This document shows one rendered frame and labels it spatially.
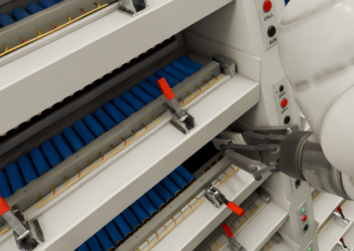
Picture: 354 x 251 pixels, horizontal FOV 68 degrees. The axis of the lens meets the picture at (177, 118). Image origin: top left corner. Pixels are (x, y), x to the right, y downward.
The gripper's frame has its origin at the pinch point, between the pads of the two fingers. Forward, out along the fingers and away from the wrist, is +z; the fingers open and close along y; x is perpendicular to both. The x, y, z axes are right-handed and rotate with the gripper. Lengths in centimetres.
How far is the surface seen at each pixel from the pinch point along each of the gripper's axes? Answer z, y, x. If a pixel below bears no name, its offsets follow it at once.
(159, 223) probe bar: 0.6, 21.2, 3.6
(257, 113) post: -4.8, -6.4, -3.1
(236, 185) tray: -2.3, 4.4, 7.7
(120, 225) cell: 5.4, 26.9, 1.3
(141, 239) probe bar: 0.8, 25.4, 3.6
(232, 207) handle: -7.5, 10.0, 6.3
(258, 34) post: -11.3, -8.3, -17.8
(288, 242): 6.9, -6.2, 42.1
